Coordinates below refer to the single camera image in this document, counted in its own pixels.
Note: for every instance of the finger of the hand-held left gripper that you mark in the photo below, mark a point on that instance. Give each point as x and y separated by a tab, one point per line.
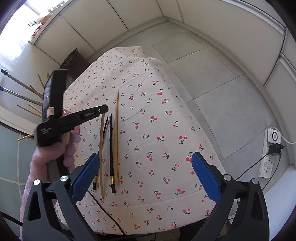
87	114

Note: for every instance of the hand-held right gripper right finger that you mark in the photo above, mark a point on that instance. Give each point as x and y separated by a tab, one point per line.
203	172

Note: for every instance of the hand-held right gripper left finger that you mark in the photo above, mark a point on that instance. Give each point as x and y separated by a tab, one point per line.
89	170

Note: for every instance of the pink perforated utensil holder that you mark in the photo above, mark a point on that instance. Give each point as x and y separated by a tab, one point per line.
66	113

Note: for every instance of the black chopstick with gold band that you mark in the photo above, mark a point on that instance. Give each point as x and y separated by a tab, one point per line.
111	150
105	129

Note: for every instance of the person's left hand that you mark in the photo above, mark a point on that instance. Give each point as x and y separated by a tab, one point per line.
50	154

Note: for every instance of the dark-tipped grey mop pole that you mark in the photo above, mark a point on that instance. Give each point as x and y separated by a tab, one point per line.
17	81

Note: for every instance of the brown trash bin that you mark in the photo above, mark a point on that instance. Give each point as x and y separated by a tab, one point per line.
76	62

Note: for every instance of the cherry print tablecloth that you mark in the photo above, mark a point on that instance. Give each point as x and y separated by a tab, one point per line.
150	115

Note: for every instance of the white power strip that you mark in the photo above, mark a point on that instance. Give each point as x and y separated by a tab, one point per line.
267	166

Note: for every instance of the red plastic tray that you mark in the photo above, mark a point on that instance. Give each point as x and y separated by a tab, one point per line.
37	31

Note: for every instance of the frosted glass sliding door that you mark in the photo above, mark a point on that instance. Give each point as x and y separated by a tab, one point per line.
11	157

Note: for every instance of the black power adapter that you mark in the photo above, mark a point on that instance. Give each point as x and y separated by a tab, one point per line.
275	149

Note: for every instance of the white timer plug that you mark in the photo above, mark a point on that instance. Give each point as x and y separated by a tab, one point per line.
274	134

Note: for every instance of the woven basket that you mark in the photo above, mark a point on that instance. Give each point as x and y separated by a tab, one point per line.
49	18

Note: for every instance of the white kitchen cabinet unit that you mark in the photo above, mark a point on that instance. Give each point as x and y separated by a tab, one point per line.
208	23

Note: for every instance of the black wall hooks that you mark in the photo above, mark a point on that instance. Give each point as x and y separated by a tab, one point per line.
32	23

